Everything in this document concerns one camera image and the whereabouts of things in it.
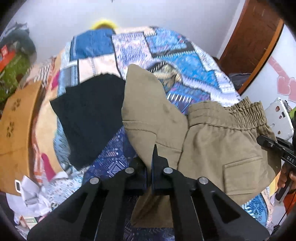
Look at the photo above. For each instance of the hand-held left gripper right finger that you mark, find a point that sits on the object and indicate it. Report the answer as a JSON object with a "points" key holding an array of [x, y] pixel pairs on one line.
{"points": [[159, 178]]}

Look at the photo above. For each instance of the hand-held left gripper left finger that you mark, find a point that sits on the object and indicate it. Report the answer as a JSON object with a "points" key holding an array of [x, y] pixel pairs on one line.
{"points": [[137, 180]]}

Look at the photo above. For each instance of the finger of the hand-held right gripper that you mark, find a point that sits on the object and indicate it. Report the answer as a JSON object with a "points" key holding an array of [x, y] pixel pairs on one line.
{"points": [[269, 144]]}

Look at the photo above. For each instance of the khaki pants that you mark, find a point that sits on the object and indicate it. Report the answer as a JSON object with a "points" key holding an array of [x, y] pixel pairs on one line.
{"points": [[208, 143]]}

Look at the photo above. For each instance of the black pants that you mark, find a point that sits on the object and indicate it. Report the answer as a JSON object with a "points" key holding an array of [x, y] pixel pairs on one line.
{"points": [[92, 115]]}

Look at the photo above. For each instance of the person's right hand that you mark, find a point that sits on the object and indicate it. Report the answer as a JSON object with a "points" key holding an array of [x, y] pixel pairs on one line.
{"points": [[282, 179]]}

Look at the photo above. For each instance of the white plastic appliance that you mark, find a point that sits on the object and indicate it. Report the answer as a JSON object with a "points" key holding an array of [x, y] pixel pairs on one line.
{"points": [[278, 118]]}

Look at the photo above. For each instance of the dark grey cloth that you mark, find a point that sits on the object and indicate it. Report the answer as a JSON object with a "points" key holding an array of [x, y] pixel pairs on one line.
{"points": [[240, 81]]}

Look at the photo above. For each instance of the white crumpled plastic bag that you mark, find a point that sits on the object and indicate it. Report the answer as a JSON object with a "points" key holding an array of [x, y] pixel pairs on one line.
{"points": [[37, 199]]}

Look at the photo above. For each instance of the wooden door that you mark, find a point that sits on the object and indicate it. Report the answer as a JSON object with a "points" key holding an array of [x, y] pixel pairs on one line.
{"points": [[252, 34]]}

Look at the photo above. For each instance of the small green white box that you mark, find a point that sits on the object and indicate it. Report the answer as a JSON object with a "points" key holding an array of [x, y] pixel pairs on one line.
{"points": [[29, 220]]}

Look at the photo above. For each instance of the blue patchwork blanket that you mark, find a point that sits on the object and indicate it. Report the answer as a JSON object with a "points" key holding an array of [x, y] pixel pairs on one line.
{"points": [[166, 48]]}

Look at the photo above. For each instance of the tan paw print cushion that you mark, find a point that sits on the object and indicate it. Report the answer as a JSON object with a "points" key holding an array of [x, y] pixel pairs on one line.
{"points": [[16, 134]]}

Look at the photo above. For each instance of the yellow foam cushion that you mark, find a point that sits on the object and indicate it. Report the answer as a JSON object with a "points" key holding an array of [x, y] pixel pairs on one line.
{"points": [[103, 24]]}

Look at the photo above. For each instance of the orange box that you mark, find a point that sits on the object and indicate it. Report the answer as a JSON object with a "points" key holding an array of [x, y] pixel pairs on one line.
{"points": [[7, 56]]}

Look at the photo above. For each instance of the pile of clothes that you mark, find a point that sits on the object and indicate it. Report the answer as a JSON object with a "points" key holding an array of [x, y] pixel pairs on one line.
{"points": [[13, 29]]}

